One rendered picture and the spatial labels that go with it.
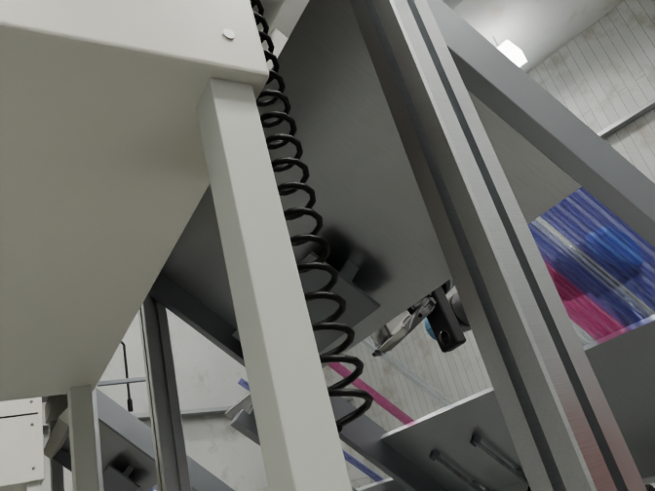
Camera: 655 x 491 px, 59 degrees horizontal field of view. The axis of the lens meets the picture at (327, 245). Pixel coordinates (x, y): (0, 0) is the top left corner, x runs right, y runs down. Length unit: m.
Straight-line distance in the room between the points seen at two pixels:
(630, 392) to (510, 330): 0.52
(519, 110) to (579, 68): 9.67
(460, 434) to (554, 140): 0.59
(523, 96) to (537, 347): 0.30
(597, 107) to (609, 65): 0.64
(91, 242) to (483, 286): 0.34
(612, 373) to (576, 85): 9.40
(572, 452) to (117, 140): 0.33
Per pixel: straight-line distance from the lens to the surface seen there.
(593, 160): 0.59
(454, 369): 10.39
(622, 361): 0.80
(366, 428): 1.12
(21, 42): 0.36
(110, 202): 0.49
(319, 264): 0.34
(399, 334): 0.94
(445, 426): 1.02
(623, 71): 9.92
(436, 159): 0.38
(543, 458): 0.34
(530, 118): 0.56
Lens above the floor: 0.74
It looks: 25 degrees up
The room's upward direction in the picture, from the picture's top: 16 degrees counter-clockwise
